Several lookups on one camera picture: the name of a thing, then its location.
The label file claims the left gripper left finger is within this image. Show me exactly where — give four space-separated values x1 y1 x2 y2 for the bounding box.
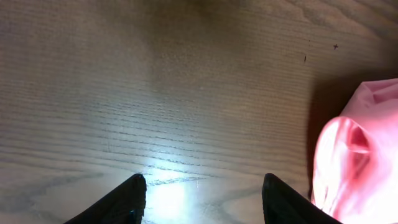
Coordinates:
65 174 147 224

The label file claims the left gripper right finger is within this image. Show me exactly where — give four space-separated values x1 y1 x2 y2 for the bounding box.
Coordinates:
262 173 340 224

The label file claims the pink printed t-shirt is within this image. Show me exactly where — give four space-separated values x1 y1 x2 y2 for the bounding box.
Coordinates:
312 79 397 223

